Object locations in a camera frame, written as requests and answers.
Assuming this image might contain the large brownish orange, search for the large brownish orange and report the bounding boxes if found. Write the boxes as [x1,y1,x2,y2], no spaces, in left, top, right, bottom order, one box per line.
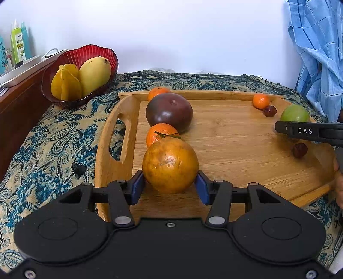
[142,137,199,194]

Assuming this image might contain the blue patterned blanket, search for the blue patterned blanket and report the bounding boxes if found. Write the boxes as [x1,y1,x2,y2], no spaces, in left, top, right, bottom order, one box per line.
[0,70,343,274]

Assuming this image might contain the yellow mango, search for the yellow mango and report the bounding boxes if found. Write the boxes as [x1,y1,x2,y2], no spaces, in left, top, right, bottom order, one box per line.
[78,56,112,97]

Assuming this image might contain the plain teal bottle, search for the plain teal bottle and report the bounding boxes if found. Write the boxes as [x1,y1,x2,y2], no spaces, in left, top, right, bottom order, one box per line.
[21,22,30,61]

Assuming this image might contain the tangerine with green leaf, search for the tangerine with green leaf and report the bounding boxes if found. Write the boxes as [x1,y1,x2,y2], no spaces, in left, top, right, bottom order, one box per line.
[146,123,183,149]

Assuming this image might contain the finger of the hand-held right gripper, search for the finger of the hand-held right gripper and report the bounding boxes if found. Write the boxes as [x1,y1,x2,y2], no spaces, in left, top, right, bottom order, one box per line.
[275,121,343,147]

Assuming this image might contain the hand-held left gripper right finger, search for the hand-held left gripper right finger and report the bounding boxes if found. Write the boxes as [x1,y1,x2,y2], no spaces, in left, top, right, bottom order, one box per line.
[194,172,289,229]

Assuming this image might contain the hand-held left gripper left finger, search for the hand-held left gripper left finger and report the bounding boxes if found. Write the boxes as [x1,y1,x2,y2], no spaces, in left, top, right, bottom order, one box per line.
[57,170,146,229]

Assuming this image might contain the wooden headboard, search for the wooden headboard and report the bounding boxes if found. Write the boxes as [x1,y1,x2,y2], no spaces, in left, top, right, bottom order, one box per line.
[0,50,68,183]

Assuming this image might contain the wooden tray with handles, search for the wooden tray with handles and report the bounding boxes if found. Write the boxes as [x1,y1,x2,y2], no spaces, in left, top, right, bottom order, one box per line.
[95,90,338,223]

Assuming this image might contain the blue checked cloth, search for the blue checked cloth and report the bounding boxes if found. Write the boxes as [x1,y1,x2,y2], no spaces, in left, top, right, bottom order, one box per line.
[284,0,343,123]

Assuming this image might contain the red glass bowl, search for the red glass bowl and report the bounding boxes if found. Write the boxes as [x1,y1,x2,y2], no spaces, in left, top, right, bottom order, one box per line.
[41,45,119,109]

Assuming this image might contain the dark purple round fruit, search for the dark purple round fruit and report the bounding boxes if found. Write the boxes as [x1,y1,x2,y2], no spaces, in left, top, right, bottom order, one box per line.
[145,92,194,135]

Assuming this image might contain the yellow starfruit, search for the yellow starfruit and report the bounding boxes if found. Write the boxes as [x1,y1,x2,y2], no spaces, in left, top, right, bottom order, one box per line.
[51,64,83,102]

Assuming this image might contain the small black clip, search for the small black clip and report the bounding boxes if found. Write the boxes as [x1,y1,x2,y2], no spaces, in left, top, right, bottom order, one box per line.
[71,163,86,179]

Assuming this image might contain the patterned teal bottle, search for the patterned teal bottle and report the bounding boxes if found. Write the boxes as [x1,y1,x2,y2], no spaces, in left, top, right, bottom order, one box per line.
[0,36,8,76]

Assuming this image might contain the green bottle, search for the green bottle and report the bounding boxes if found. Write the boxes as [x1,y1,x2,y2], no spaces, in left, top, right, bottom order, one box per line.
[11,19,25,65]

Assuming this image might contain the white cable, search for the white cable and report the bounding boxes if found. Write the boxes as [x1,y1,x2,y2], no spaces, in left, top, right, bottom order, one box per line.
[40,48,68,59]

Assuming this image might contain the green apple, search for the green apple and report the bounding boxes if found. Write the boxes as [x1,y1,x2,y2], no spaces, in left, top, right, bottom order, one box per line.
[280,104,311,124]

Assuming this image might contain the small tangerine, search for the small tangerine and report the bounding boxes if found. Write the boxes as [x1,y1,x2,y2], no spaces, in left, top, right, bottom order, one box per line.
[253,93,270,109]
[148,87,172,102]

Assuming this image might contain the white plastic tray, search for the white plastic tray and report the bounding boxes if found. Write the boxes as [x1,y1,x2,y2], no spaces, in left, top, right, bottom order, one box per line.
[0,55,41,87]

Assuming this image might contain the person's right hand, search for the person's right hand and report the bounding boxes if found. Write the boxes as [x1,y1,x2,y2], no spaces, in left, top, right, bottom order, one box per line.
[333,157,343,209]

